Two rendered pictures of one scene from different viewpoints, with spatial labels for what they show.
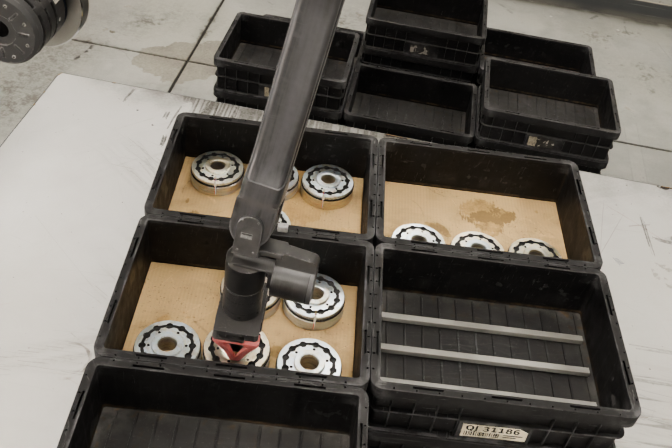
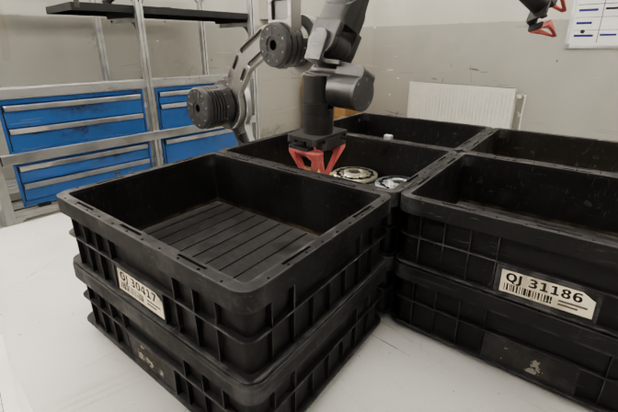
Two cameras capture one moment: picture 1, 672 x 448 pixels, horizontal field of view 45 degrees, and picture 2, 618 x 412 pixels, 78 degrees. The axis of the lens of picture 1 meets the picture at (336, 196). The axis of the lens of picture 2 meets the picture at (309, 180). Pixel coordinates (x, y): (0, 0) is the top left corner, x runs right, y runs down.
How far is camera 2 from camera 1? 84 cm
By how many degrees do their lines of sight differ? 40
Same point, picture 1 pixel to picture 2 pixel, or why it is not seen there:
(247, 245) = (314, 50)
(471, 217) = not seen: hidden behind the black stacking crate
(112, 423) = (213, 206)
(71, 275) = not seen: hidden behind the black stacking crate
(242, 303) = (310, 112)
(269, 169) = not seen: outside the picture
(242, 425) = (293, 229)
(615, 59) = not seen: outside the picture
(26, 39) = (282, 48)
